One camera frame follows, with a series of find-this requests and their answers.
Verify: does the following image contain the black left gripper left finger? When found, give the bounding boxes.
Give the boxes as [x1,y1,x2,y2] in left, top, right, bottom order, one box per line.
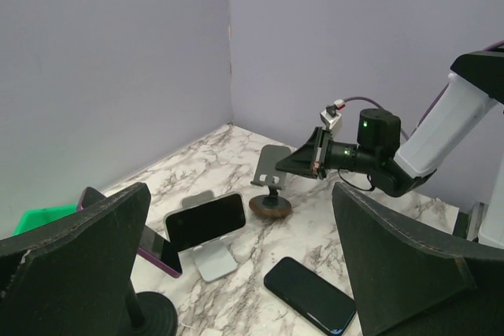
[1,183,150,335]

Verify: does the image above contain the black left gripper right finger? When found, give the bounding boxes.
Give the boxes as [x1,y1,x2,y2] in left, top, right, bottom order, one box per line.
[332,183,503,335]

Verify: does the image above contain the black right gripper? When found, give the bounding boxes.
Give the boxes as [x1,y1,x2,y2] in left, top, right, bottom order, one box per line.
[275,127,358,179]

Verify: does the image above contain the black phone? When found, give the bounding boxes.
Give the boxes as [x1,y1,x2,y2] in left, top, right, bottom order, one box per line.
[264,257,357,335]

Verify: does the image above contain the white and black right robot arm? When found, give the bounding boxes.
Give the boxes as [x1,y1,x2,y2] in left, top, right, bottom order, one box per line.
[276,44,503,198]

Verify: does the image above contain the brown base phone stand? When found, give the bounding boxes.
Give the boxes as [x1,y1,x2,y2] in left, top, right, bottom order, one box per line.
[249,145,292,220]

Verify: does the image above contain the black round base phone stand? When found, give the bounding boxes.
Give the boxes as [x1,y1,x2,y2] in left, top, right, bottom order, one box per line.
[117,281,178,336]

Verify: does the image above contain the purple case phone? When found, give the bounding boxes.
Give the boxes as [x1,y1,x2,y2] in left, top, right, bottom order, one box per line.
[76,186,183,279]

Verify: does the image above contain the silver folding phone stand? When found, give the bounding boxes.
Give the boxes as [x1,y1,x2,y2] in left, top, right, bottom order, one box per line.
[181,190,238,282]

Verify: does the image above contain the green plastic bin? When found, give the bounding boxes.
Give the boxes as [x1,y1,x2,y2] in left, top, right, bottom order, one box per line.
[13,204,76,236]

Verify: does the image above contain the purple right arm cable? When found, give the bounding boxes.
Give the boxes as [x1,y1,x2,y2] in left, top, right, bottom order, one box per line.
[342,39,504,132]

